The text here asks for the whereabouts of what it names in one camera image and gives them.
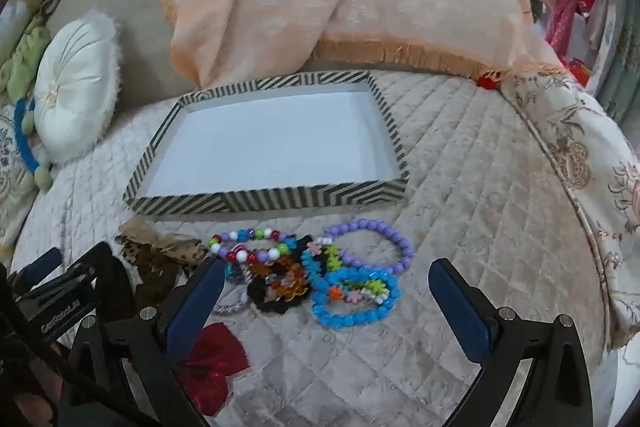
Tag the grey sofa back cushion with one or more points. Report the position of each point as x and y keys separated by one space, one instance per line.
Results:
x=135 y=7

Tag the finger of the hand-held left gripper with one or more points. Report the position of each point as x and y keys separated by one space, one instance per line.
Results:
x=94 y=259
x=45 y=263

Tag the pale green pompom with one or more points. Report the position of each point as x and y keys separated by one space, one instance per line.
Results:
x=42 y=178

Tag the green plush toy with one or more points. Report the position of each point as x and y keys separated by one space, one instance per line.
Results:
x=20 y=57

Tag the beige quilted cover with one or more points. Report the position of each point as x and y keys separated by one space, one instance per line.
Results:
x=475 y=207

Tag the red hair bow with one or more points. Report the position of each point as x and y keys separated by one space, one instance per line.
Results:
x=220 y=352

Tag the small red object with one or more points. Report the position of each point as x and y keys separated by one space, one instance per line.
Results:
x=485 y=81

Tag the grey green curtain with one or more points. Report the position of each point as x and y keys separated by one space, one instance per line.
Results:
x=620 y=72

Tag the striped rectangular tray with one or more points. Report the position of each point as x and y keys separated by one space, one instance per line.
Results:
x=270 y=142

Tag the black scrunchie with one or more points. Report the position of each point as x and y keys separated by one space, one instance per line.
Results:
x=260 y=298

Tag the leopard print hair bow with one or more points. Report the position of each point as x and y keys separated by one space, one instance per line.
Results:
x=175 y=252

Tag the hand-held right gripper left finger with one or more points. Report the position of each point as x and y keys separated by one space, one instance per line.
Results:
x=195 y=312

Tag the floral beige bedspread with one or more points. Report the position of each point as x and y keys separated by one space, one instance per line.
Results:
x=575 y=147

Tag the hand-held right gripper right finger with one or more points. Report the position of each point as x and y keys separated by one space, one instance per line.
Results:
x=460 y=314

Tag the white round fluffy pillow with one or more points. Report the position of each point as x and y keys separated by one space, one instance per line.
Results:
x=75 y=87

